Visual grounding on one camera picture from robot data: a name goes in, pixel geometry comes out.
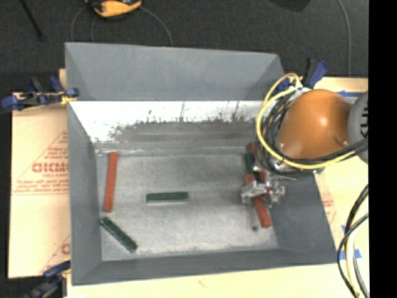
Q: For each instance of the red-brown flat block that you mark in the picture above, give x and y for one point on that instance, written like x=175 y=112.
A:
x=110 y=182
x=263 y=214
x=252 y=149

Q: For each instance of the grey metal bin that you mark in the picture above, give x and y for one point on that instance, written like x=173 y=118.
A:
x=173 y=73

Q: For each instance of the dark green flat block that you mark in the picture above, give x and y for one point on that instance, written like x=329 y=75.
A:
x=249 y=163
x=119 y=234
x=167 y=197

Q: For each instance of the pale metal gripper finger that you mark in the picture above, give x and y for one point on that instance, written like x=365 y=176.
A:
x=254 y=219

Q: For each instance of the brown cardboard board, red print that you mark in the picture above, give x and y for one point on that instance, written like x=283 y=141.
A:
x=37 y=197

